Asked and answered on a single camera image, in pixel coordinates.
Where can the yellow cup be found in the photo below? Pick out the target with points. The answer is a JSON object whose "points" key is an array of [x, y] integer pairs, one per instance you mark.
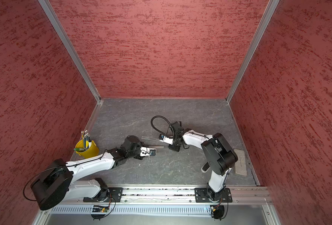
{"points": [[92, 151]]}

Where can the grey sponge block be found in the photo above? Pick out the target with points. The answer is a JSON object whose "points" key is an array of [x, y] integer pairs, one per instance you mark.
{"points": [[240, 165]]}

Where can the pens in cup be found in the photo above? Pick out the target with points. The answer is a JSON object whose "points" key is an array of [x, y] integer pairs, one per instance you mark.
{"points": [[84, 144]]}

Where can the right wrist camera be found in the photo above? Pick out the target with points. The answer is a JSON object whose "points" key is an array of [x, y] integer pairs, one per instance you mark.
{"points": [[165, 139]]}

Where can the white slotted cable duct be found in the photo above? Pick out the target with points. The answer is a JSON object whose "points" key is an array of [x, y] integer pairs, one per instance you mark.
{"points": [[148, 210]]}

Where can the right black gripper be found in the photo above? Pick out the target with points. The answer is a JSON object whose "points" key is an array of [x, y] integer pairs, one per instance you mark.
{"points": [[173, 147]]}

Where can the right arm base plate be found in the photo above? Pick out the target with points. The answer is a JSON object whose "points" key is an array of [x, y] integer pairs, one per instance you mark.
{"points": [[201, 195]]}

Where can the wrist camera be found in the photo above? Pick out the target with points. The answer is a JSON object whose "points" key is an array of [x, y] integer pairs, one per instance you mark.
{"points": [[165, 139], [147, 152]]}

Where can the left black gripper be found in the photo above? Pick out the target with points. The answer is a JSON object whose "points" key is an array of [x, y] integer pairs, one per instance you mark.
{"points": [[139, 157]]}

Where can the aluminium front rail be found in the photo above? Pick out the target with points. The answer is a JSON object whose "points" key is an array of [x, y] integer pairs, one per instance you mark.
{"points": [[169, 195]]}

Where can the clear test tube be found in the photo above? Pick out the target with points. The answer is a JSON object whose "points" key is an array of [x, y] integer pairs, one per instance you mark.
{"points": [[157, 146], [150, 138]]}

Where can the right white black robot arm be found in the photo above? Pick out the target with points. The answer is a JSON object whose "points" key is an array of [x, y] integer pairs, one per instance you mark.
{"points": [[219, 154]]}

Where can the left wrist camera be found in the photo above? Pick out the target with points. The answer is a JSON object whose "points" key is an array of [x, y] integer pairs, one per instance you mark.
{"points": [[147, 152]]}

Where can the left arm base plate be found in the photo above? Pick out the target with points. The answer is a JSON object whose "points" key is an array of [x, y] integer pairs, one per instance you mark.
{"points": [[114, 194]]}

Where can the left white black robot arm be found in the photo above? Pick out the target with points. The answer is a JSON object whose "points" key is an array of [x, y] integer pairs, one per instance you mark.
{"points": [[63, 181]]}

